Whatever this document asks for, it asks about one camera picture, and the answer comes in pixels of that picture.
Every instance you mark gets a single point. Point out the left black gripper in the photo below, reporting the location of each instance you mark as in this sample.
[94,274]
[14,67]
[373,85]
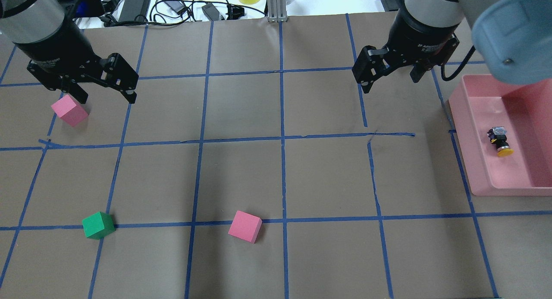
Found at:
[54,46]

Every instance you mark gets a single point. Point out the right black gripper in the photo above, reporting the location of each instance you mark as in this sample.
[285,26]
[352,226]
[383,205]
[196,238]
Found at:
[420,33]

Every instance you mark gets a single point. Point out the yellow push button switch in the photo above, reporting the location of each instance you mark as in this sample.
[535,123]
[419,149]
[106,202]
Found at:
[498,137]

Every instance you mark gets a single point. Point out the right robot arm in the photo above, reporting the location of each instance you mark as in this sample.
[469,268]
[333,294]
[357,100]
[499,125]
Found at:
[513,36]

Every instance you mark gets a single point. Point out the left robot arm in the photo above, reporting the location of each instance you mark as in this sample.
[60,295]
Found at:
[28,21]

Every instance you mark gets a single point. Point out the pink cube near left gripper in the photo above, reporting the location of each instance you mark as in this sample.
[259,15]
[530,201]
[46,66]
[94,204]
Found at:
[70,110]

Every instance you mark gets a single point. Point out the pink plastic bin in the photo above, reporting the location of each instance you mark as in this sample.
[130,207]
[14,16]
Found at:
[481,102]

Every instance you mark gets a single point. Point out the small black power adapter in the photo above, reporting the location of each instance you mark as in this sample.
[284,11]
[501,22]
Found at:
[212,12]

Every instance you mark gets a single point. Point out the green cube near front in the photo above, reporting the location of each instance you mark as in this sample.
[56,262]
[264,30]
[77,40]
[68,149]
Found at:
[98,225]

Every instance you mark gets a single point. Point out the pink cube centre front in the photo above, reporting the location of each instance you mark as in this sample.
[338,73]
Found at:
[245,226]

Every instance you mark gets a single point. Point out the aluminium frame post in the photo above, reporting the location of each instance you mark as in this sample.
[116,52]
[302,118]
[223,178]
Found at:
[276,11]

